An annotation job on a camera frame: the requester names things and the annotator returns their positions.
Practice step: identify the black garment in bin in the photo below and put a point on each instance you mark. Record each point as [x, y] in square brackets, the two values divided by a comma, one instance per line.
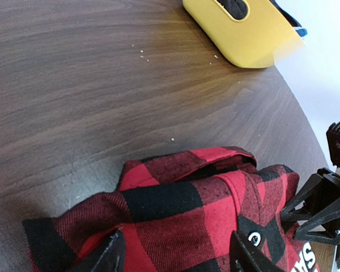
[238, 9]

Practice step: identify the yellow plastic bin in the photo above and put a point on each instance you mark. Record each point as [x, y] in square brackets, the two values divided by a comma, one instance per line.
[260, 40]

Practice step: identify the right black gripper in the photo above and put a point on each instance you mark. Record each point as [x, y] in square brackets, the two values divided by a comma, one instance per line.
[317, 204]

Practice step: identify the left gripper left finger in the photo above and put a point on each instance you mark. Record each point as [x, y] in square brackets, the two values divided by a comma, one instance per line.
[109, 256]

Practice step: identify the light blue garment in bin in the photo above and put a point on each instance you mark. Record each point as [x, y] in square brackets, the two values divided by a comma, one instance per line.
[301, 31]

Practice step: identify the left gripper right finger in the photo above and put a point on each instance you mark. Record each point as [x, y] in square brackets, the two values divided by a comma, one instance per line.
[258, 250]

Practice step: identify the red black plaid shirt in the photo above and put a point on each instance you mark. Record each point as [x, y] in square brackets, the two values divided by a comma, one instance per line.
[177, 213]

